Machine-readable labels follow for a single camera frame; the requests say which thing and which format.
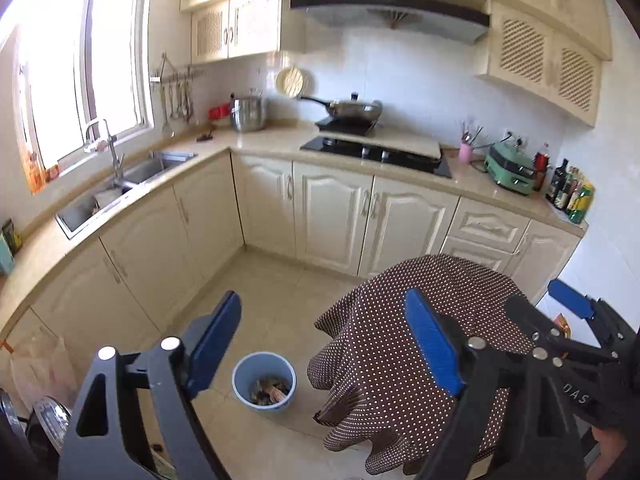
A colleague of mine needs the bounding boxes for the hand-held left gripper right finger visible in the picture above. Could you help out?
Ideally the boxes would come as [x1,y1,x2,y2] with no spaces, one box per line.
[404,287,587,480]

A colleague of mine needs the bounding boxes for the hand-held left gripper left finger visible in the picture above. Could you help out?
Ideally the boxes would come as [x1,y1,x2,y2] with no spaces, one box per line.
[57,290,242,480]

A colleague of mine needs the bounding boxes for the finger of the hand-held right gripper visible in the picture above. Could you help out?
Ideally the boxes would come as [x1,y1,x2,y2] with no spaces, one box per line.
[547,279,640,349]
[505,294,622,367]

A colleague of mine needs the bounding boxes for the blue plastic bin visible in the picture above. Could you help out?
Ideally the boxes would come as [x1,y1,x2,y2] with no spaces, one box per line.
[231,351,297,413]

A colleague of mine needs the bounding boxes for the pile of wrappers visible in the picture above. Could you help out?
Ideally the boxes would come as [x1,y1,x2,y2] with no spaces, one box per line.
[250,375,292,406]

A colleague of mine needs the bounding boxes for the person's right hand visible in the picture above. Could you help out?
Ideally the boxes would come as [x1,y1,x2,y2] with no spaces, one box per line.
[592,425,633,480]

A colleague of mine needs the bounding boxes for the brown dotted tablecloth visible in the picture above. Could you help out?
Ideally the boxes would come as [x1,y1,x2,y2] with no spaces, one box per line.
[306,254,538,476]

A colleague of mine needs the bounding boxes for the row of condiment bottles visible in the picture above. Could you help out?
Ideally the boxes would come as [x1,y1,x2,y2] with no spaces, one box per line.
[532,142,596,225]

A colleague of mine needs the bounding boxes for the green electric cooker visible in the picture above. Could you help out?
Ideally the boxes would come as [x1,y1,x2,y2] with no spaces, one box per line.
[484,141,538,196]

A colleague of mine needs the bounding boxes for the cream lower kitchen cabinets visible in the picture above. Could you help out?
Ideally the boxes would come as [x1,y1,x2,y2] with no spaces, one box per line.
[0,152,583,361]

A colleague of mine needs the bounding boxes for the cream kitchen cabinets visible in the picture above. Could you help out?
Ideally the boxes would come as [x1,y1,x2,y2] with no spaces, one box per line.
[0,152,583,361]
[180,0,613,128]

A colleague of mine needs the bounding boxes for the translucent plastic bag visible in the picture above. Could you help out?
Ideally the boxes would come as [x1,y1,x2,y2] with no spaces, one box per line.
[9,330,78,413]

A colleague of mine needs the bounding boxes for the steel sink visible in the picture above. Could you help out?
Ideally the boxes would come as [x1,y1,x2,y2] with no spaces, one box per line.
[55,150,198,240]

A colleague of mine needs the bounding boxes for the cutlery bundle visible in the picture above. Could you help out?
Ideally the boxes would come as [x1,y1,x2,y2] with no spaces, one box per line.
[460,121,485,150]

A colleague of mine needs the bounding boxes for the black glass gas hob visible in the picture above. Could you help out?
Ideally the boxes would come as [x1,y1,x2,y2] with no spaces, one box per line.
[300,136,452,179]

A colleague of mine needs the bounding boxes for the chrome faucet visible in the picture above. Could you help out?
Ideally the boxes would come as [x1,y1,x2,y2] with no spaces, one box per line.
[83,119,126,181]

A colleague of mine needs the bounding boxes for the black induction cooker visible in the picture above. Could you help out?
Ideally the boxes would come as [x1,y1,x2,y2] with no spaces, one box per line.
[314,116,381,137]

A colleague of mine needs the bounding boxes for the steel stock pot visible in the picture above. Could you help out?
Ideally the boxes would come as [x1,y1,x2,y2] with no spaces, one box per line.
[229,88,266,133]

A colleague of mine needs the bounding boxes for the hanging kitchen utensils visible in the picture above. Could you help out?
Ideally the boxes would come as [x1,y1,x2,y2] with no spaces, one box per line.
[159,80,196,138]

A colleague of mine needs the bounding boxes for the cream upper kitchen cabinets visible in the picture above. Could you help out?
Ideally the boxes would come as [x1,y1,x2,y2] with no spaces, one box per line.
[180,0,613,128]

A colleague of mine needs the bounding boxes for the wok with lid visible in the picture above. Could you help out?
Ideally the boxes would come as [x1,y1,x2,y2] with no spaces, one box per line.
[299,92,385,122]

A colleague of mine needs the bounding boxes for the orange packet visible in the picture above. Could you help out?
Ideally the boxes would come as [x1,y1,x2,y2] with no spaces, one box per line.
[20,152,48,196]

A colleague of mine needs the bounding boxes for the round bamboo lid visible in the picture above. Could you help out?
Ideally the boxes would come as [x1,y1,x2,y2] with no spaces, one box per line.
[276,66,306,99]

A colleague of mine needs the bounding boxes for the kitchen window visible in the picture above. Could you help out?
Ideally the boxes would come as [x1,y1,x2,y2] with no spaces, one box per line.
[0,0,156,181]

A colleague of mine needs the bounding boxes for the grey range hood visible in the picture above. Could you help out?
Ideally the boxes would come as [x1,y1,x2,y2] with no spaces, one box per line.
[290,0,491,46]

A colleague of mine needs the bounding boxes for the wall utensil rail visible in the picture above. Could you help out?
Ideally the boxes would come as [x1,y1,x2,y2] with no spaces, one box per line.
[150,52,206,83]

